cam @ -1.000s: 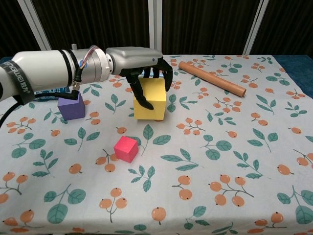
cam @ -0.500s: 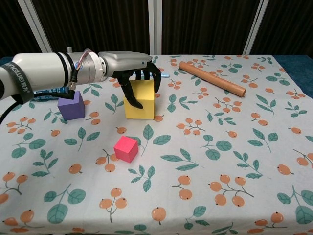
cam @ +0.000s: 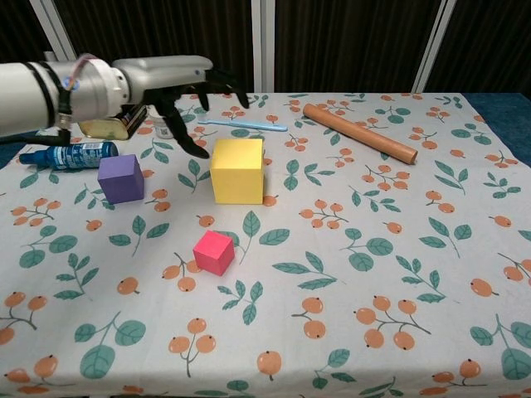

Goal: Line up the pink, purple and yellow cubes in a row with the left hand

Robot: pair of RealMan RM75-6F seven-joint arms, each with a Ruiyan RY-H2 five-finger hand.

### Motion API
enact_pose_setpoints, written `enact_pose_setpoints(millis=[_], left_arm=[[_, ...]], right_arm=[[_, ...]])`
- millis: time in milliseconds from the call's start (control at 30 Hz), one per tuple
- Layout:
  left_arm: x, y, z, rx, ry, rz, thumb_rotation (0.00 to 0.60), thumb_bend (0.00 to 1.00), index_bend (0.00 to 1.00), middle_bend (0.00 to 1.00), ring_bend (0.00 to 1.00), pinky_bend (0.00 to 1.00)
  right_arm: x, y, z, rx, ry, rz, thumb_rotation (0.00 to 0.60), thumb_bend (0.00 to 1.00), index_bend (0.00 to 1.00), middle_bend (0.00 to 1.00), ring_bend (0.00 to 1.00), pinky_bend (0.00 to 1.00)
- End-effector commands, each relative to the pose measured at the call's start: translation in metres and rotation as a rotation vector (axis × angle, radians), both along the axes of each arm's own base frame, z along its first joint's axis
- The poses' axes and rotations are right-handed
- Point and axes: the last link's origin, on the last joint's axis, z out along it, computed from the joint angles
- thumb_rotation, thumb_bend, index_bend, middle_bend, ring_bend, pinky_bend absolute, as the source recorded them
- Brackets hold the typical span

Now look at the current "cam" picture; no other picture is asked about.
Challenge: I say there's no purple cube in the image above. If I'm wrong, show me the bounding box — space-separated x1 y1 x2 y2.
97 153 145 205

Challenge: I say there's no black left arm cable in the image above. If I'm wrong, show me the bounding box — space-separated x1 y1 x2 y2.
24 61 76 144

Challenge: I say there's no black gold tea tin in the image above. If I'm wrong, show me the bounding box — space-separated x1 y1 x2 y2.
78 103 149 141

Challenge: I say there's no pink cube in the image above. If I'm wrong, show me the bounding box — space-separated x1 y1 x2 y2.
192 230 236 276

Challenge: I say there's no yellow cube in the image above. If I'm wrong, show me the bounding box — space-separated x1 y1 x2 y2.
209 138 266 206

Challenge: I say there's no light blue toothbrush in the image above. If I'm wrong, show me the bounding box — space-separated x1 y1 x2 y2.
197 115 289 133

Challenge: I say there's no floral fruit print tablecloth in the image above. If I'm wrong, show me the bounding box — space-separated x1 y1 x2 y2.
0 92 531 398

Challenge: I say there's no small white jar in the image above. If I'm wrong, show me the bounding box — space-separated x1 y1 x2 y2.
155 112 175 139

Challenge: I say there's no dark ribbed partition panel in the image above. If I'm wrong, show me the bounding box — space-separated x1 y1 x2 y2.
0 0 90 67
412 0 531 95
53 0 266 95
263 0 447 94

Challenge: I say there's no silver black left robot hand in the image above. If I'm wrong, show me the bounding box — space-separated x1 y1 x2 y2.
119 55 251 160

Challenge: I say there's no blue spray bottle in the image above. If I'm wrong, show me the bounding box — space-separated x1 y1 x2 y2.
18 140 119 171

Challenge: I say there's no brown wooden rolling pin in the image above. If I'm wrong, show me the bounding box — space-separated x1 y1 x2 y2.
302 103 419 166

